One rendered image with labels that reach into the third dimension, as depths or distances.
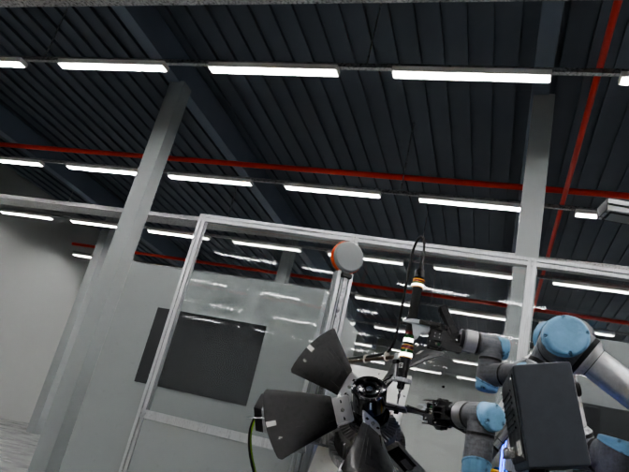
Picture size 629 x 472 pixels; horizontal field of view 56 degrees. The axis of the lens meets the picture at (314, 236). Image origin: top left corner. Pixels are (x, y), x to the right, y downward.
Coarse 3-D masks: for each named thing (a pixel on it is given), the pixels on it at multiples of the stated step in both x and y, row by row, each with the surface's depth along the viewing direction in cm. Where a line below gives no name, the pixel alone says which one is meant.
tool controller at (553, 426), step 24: (504, 384) 134; (528, 384) 114; (552, 384) 113; (576, 384) 115; (528, 408) 113; (552, 408) 112; (576, 408) 111; (528, 432) 111; (552, 432) 110; (576, 432) 109; (504, 456) 129; (528, 456) 110; (552, 456) 109; (576, 456) 108
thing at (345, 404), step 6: (342, 396) 198; (348, 396) 198; (336, 402) 197; (342, 402) 198; (348, 402) 198; (336, 408) 197; (348, 408) 198; (336, 414) 196; (342, 414) 197; (348, 414) 197; (336, 420) 196; (342, 420) 196; (348, 420) 197
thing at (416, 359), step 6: (414, 354) 223; (420, 354) 220; (426, 354) 217; (432, 354) 215; (438, 354) 214; (444, 354) 213; (414, 360) 215; (420, 360) 212; (426, 360) 211; (390, 372) 217; (384, 378) 212
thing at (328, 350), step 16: (320, 336) 225; (336, 336) 221; (304, 352) 223; (320, 352) 220; (336, 352) 216; (304, 368) 220; (320, 368) 216; (336, 368) 212; (320, 384) 214; (336, 384) 210
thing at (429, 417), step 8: (424, 400) 179; (432, 400) 175; (432, 408) 174; (440, 408) 175; (448, 408) 169; (424, 416) 177; (432, 416) 173; (440, 416) 174; (448, 416) 171; (432, 424) 175; (440, 424) 174; (448, 424) 175
